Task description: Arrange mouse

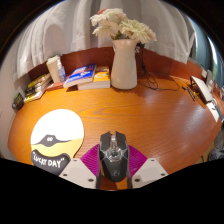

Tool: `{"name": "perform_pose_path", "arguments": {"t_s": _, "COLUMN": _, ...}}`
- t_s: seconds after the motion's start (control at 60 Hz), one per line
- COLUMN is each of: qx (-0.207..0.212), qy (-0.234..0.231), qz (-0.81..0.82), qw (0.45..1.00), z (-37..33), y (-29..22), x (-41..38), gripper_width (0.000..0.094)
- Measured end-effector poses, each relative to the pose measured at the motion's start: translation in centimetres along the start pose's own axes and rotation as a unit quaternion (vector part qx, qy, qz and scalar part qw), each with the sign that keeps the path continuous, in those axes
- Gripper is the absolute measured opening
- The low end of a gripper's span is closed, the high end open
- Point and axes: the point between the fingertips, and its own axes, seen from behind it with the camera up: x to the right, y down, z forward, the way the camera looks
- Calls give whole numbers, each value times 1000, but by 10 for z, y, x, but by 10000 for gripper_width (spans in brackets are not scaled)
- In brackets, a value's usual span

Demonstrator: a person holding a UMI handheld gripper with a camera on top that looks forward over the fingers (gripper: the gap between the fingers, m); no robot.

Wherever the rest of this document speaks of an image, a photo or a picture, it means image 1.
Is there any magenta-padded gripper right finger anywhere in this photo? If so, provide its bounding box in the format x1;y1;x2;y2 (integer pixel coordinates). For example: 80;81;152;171
126;145;169;190

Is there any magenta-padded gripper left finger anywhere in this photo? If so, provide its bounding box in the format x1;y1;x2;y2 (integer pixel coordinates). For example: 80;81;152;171
59;143;103;190

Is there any black grey computer mouse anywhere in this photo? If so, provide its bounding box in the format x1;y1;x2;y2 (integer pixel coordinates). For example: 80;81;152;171
98;130;130;183

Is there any round white yellow mouse pad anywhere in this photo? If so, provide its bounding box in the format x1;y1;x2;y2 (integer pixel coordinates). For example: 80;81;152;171
30;108;85;177

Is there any yellow white spine book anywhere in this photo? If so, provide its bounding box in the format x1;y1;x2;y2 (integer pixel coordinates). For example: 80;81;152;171
23;87;51;104

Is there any white paper sheet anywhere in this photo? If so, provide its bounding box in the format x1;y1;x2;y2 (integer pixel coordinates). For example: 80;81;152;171
206;101;223;123

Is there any dark red book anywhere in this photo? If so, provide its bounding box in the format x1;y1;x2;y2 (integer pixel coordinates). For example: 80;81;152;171
44;80;66;93

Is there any black spine book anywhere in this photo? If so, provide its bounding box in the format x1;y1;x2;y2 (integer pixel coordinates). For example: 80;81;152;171
23;83;52;98
24;79;53;95

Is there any dark green mug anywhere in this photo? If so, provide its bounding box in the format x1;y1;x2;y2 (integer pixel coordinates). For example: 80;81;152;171
11;92;25;111

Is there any blue cover book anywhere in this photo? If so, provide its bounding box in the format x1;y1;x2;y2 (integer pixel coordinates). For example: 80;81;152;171
63;63;98;89

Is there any orange cover book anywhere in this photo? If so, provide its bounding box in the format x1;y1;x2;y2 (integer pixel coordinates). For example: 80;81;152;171
77;65;111;91

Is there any white flat device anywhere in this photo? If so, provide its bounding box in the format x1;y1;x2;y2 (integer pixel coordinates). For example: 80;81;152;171
189;75;214;104

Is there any yellow cover book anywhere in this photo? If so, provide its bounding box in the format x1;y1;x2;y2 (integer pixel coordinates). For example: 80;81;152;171
27;73;52;89

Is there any cream lidded tumbler cup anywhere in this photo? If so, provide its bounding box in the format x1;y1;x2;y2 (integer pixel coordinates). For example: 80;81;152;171
45;54;63;84

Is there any cream ceramic jug vase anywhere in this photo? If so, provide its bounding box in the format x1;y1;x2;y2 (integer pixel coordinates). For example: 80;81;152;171
110;38;139;91

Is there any dark teal curtain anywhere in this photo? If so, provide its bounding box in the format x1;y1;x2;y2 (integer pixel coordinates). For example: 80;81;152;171
189;19;214;73

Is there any white pleated curtain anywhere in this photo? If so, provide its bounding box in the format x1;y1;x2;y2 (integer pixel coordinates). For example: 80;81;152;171
13;0;196;81

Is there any white flower bouquet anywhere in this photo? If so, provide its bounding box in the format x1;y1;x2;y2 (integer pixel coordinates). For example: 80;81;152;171
89;7;158;45

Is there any black cable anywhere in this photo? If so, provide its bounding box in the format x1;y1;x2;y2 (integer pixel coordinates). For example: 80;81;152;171
134;43;181;92

